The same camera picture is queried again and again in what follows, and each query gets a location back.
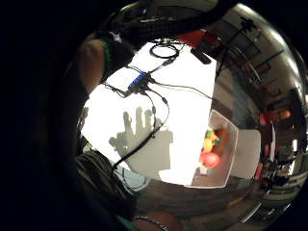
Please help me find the black remote control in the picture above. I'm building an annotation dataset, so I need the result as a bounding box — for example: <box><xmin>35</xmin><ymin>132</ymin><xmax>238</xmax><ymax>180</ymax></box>
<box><xmin>190</xmin><ymin>46</ymin><xmax>213</xmax><ymax>65</ymax></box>

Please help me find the black tripod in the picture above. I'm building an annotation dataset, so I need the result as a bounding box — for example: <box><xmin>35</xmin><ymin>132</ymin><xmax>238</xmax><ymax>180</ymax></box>
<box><xmin>215</xmin><ymin>14</ymin><xmax>258</xmax><ymax>79</ymax></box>

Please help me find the blue USB hub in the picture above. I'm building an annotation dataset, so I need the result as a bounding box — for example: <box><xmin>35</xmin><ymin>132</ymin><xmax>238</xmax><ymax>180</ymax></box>
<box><xmin>127</xmin><ymin>71</ymin><xmax>151</xmax><ymax>92</ymax></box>

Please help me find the yellow toy fruit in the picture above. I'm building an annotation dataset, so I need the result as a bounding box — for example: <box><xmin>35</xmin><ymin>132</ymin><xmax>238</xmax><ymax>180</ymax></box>
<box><xmin>201</xmin><ymin>138</ymin><xmax>216</xmax><ymax>154</ymax></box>

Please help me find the white plastic bin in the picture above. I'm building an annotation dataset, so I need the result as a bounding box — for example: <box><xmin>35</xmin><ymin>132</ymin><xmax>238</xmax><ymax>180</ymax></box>
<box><xmin>191</xmin><ymin>109</ymin><xmax>240</xmax><ymax>189</ymax></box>

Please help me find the red toy apple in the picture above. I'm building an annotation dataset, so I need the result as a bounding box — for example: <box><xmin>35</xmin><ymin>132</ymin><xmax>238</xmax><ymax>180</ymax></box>
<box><xmin>199</xmin><ymin>151</ymin><xmax>221</xmax><ymax>169</ymax></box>

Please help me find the coiled black cable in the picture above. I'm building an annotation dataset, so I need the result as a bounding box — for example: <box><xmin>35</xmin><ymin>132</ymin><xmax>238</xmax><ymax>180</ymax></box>
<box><xmin>148</xmin><ymin>40</ymin><xmax>186</xmax><ymax>61</ymax></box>

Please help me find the thin black cable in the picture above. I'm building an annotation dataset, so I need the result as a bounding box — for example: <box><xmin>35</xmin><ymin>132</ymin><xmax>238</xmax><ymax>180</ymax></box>
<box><xmin>149</xmin><ymin>78</ymin><xmax>214</xmax><ymax>100</ymax></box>

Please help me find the short black cable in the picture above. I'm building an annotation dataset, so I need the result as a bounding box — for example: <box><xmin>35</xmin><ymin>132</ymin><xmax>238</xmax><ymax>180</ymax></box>
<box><xmin>101</xmin><ymin>82</ymin><xmax>133</xmax><ymax>98</ymax></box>

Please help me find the thick long black cable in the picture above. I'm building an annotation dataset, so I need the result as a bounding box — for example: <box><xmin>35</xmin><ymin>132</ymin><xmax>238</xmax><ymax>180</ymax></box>
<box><xmin>111</xmin><ymin>90</ymin><xmax>170</xmax><ymax>171</ymax></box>

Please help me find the silver bracelet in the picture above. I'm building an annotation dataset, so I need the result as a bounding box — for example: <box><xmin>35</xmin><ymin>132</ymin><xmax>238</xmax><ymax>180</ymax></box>
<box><xmin>133</xmin><ymin>215</ymin><xmax>170</xmax><ymax>231</ymax></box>

